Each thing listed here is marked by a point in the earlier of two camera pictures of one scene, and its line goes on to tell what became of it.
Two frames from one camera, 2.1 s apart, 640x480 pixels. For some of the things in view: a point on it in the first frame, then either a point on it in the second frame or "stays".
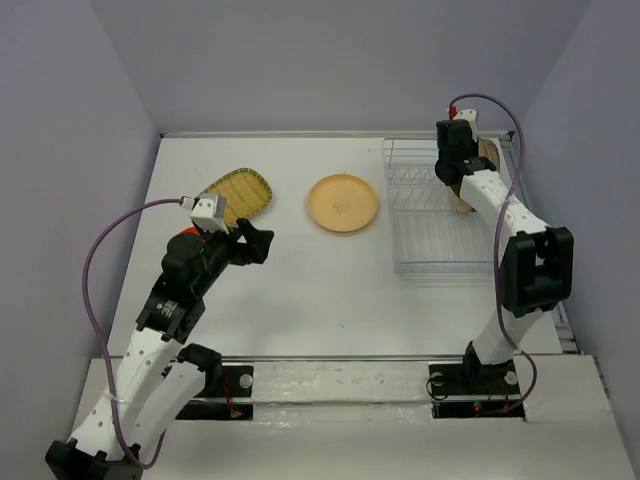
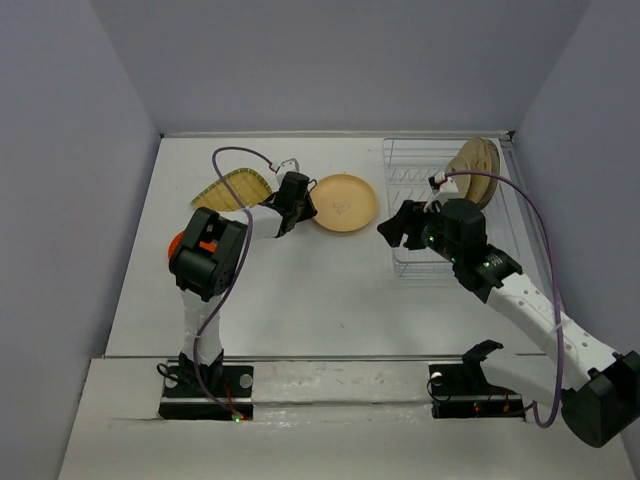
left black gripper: x=256 y=248 to x=309 y=210
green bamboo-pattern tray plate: x=246 y=193 stays
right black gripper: x=474 y=143 to x=393 y=228
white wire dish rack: x=431 y=238 stays
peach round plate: x=342 y=202 stays
